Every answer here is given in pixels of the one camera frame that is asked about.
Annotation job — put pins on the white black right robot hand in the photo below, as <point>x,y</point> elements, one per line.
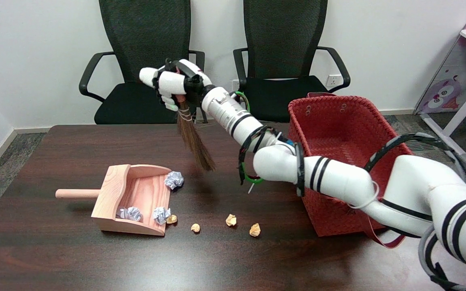
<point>172,83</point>

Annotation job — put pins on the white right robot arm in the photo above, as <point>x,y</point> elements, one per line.
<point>338,178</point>

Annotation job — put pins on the small tan paper ball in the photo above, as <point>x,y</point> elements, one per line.
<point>195,228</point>
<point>172,219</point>
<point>255,230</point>
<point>231,220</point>

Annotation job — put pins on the red woven basket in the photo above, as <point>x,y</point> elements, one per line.
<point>338,125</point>

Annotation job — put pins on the wooden dustpan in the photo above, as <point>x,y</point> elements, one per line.
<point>144,194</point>

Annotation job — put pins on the floor vent grille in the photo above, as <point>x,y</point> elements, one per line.
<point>427,146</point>

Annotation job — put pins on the brown straw hand broom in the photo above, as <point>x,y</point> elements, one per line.
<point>194,141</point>

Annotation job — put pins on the white wall socket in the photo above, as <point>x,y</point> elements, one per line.
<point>333,80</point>
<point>235,84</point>

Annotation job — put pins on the owl print side panel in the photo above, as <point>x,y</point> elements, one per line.
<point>447,89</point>

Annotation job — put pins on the white desk frame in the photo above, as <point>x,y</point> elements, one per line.
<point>459,117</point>

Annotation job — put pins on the black mesh office chair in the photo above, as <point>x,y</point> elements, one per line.
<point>148,40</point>
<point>285,40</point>

